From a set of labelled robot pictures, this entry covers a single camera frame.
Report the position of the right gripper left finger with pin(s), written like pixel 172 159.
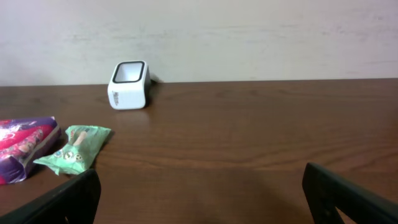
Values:
pixel 75 201

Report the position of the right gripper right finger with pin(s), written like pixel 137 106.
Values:
pixel 328 193

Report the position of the teal snack wrapper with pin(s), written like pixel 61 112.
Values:
pixel 77 156

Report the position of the red purple snack pack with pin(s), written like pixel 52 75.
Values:
pixel 22 142

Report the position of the white barcode scanner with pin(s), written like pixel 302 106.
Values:
pixel 129 85

